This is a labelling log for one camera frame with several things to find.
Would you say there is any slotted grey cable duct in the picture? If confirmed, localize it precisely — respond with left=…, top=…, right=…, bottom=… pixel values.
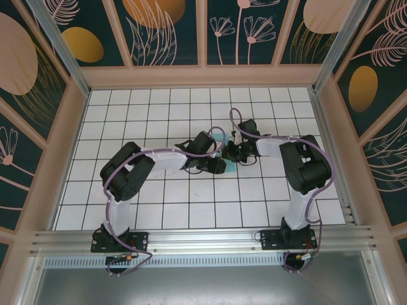
left=44, top=255, right=287, bottom=268

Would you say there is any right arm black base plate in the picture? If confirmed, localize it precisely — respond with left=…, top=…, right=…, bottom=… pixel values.
left=259, top=229, right=317, bottom=252

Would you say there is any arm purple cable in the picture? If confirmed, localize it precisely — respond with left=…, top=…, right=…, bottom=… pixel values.
left=103, top=126, right=227, bottom=278
left=229, top=107, right=335, bottom=275

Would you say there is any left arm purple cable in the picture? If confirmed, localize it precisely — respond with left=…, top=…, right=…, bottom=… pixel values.
left=103, top=126, right=227, bottom=278

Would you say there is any aluminium mounting rail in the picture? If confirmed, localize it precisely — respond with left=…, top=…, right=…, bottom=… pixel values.
left=30, top=224, right=381, bottom=255

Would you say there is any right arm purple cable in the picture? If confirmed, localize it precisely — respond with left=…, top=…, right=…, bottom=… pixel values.
left=229, top=107, right=335, bottom=275

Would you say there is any teal cloth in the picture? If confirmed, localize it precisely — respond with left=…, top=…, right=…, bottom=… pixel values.
left=211, top=132, right=238, bottom=175

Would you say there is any grey metal sheet plate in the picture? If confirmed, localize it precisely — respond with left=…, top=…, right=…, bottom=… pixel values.
left=18, top=266, right=392, bottom=305

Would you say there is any aluminium frame post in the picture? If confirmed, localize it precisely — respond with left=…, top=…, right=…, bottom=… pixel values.
left=25, top=0, right=92, bottom=96
left=312, top=0, right=382, bottom=93

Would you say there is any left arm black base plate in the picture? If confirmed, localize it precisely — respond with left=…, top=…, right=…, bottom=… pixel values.
left=91, top=231, right=149, bottom=254

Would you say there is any aluminium side rail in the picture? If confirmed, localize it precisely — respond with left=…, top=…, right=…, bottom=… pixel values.
left=310, top=88, right=362, bottom=227

